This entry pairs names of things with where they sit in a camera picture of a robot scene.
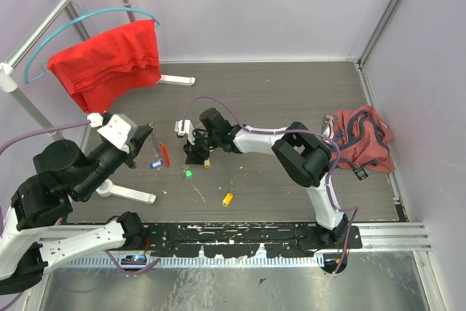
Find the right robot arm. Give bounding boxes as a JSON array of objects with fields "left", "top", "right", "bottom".
[{"left": 175, "top": 108, "right": 352, "bottom": 249}]

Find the white clothes rack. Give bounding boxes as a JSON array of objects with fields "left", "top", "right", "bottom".
[{"left": 0, "top": 0, "right": 197, "bottom": 205}]

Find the red cloth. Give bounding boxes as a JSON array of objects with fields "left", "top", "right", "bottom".
[{"left": 47, "top": 20, "right": 162, "bottom": 114}]

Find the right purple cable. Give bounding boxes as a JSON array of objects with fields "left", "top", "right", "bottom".
[{"left": 183, "top": 95, "right": 360, "bottom": 275}]

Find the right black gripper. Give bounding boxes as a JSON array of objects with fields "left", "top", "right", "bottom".
[{"left": 183, "top": 130, "right": 220, "bottom": 165}]

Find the blue tag key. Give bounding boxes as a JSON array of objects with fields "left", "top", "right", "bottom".
[{"left": 150, "top": 160, "right": 163, "bottom": 169}]

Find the metal key holder red handle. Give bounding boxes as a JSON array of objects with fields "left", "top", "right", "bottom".
[{"left": 149, "top": 131, "right": 171, "bottom": 169}]

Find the teal clothes hanger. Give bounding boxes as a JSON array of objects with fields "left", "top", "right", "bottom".
[{"left": 23, "top": 7, "right": 161, "bottom": 84}]

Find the reddish shirt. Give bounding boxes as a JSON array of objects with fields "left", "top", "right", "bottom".
[{"left": 322, "top": 105, "right": 395, "bottom": 180}]

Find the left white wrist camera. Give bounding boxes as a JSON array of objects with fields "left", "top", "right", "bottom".
[{"left": 87, "top": 113, "right": 138, "bottom": 154}]

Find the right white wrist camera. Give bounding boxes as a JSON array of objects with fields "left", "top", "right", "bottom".
[{"left": 175, "top": 119, "right": 195, "bottom": 145}]

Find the green tag key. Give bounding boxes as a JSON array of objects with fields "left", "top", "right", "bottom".
[{"left": 183, "top": 165, "right": 193, "bottom": 179}]

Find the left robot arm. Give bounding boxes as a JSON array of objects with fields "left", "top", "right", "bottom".
[{"left": 1, "top": 125, "right": 152, "bottom": 295}]

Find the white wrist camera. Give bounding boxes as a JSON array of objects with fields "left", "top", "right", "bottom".
[
  {"left": 175, "top": 119, "right": 195, "bottom": 145},
  {"left": 87, "top": 113, "right": 138, "bottom": 154}
]

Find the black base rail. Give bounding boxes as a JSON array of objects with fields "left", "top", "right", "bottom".
[{"left": 135, "top": 222, "right": 344, "bottom": 259}]

